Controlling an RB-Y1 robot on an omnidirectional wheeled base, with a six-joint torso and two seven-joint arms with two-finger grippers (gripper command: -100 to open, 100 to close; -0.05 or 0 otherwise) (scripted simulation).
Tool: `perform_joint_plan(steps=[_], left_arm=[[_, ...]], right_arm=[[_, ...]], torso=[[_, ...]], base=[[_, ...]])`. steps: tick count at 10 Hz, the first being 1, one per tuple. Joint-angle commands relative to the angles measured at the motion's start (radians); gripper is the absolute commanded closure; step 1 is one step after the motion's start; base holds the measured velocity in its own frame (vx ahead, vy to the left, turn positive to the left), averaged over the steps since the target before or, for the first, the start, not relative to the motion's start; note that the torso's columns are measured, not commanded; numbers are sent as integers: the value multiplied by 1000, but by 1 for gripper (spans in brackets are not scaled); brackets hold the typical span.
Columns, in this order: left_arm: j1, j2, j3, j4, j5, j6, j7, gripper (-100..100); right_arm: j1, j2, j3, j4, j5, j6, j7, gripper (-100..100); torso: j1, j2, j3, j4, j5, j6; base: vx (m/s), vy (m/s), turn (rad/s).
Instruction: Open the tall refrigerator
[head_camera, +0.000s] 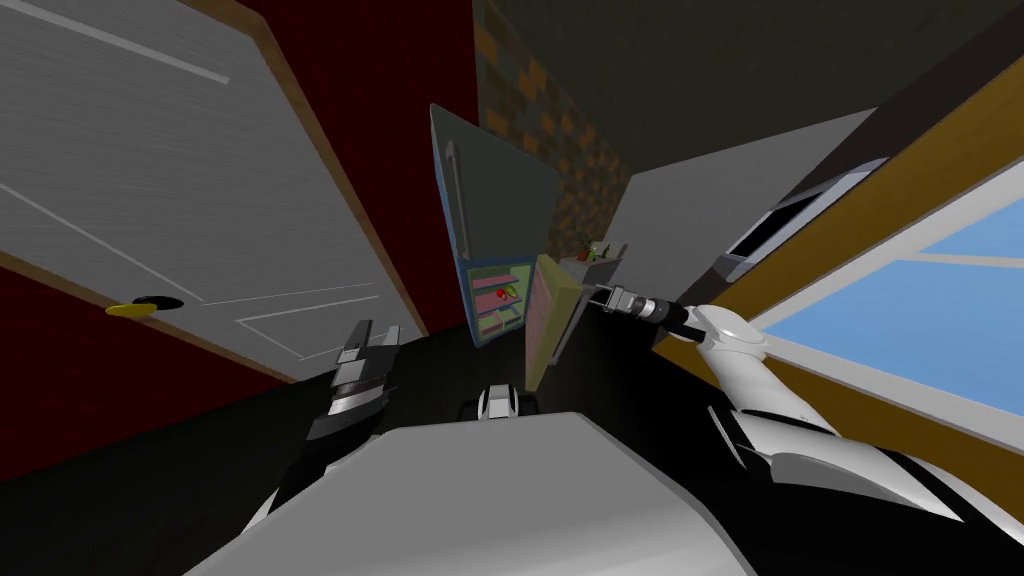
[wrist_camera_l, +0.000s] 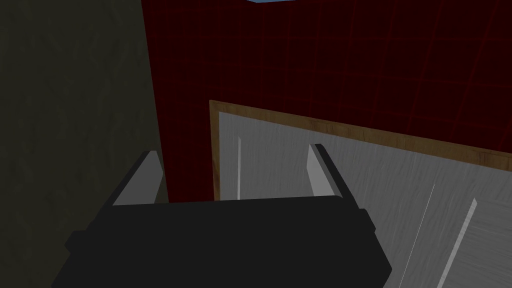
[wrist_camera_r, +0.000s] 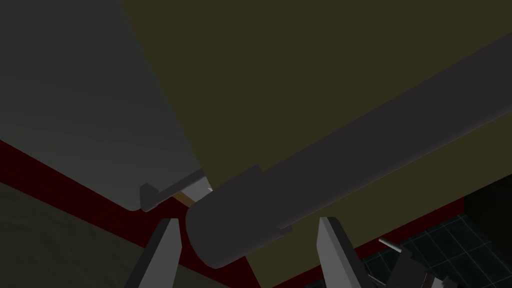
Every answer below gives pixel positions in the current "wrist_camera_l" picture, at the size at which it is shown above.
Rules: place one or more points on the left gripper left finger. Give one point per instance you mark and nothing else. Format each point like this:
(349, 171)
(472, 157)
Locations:
(142, 184)

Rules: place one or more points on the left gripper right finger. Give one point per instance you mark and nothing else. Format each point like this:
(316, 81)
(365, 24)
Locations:
(320, 176)

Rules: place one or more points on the wood-edged grey cupboard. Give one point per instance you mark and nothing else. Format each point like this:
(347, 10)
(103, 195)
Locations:
(360, 134)

